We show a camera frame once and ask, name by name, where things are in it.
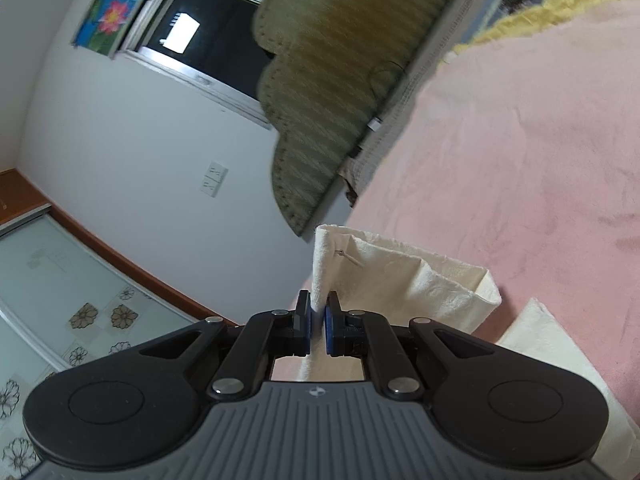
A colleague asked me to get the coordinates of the olive striped upholstered headboard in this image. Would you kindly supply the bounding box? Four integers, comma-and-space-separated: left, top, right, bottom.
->
251, 0, 477, 237

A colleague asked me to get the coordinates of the floral print curtain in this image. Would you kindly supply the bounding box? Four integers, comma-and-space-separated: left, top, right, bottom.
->
73, 0, 174, 57

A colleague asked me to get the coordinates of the yellow blanket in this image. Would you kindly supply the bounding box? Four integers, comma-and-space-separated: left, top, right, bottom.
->
451, 0, 640, 57

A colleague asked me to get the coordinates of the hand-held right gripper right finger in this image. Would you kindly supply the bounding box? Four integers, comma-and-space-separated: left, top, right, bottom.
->
323, 291, 495, 404

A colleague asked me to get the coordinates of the grey striped bed sheet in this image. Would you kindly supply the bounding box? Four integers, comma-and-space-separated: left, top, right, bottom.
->
339, 0, 502, 208

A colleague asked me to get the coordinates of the white wall socket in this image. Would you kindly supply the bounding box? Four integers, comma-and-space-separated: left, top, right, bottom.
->
200, 161, 229, 199

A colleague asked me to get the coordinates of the pink blanket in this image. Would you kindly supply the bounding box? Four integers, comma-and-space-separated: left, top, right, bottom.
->
270, 0, 640, 413

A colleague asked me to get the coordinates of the dark window with metal frame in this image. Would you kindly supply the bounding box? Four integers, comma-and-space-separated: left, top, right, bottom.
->
116, 0, 277, 132

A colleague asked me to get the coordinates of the cream white towel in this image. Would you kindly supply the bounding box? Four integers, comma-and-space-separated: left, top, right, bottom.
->
298, 224, 640, 442

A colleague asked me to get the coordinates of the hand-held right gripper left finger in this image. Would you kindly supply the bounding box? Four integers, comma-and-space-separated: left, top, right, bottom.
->
139, 290, 313, 403

